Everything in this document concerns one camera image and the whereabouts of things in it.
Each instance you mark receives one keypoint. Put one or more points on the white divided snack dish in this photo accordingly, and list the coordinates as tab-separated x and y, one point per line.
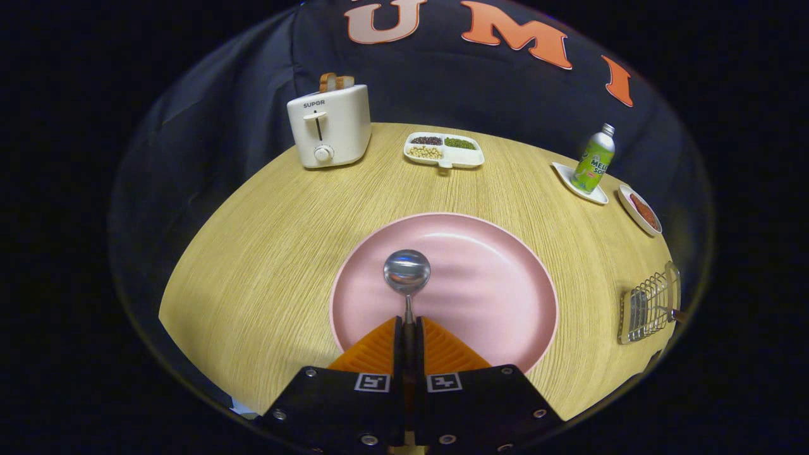
466	158

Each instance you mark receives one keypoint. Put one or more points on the cream white toaster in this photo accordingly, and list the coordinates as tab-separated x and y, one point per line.
341	126

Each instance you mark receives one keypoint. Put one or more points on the pink round plate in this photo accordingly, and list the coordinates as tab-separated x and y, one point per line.
486	291

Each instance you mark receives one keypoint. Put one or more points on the white round food bowl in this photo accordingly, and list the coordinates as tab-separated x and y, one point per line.
629	205

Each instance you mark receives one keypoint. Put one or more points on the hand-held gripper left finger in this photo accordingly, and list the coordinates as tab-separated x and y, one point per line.
341	411

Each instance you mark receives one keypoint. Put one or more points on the black backdrop cloth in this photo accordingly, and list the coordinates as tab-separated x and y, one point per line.
240	95

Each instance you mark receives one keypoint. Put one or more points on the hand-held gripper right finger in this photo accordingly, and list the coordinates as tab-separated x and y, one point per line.
480	411

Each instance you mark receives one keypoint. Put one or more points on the toasted bread slice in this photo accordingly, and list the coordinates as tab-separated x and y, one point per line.
346	82
327	81

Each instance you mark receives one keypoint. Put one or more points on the dark brown beans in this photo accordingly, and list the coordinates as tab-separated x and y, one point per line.
427	140

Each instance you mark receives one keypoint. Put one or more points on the red meat piece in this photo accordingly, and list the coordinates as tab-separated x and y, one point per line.
644	212

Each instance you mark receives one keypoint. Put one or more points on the green drink bottle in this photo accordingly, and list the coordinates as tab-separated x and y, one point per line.
593	161

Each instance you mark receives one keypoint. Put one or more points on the pale yellow beans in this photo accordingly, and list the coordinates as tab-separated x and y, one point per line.
425	152

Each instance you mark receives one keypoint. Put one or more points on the green mung beans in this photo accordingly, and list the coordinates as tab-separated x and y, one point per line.
460	143

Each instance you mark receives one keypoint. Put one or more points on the white square coaster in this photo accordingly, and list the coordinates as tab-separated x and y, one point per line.
562	172

